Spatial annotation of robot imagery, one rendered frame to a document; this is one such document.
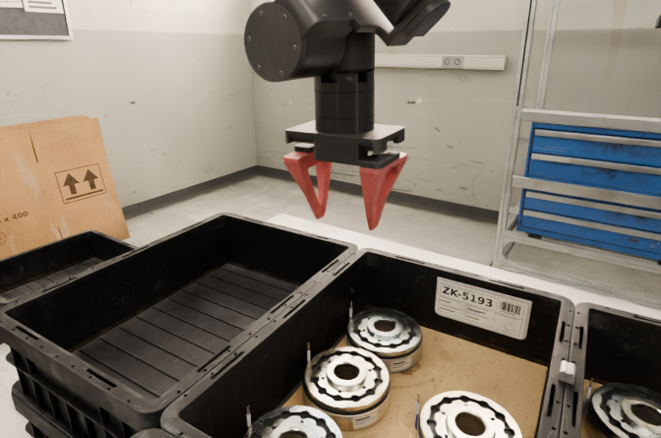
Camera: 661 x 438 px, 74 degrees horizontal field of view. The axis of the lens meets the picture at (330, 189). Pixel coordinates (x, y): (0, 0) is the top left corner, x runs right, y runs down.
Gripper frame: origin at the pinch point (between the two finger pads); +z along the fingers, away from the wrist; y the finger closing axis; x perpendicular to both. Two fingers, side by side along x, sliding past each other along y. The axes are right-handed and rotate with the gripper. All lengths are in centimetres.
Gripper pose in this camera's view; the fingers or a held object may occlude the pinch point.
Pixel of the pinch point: (345, 215)
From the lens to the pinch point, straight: 45.9
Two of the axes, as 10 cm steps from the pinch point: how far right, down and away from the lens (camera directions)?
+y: 8.6, 1.5, -4.9
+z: 0.2, 9.4, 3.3
